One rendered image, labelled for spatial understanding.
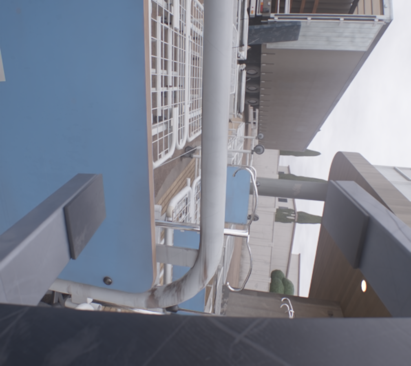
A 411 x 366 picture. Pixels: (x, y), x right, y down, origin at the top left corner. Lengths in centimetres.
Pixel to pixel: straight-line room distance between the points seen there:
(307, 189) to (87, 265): 962
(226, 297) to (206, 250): 812
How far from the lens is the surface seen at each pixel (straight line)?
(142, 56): 24
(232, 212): 366
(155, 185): 288
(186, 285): 31
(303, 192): 985
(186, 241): 165
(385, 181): 748
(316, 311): 853
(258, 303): 837
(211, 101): 23
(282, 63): 1017
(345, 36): 903
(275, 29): 826
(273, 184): 977
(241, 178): 354
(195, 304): 182
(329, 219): 17
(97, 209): 16
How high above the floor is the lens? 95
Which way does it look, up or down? 10 degrees down
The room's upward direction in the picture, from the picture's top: 94 degrees clockwise
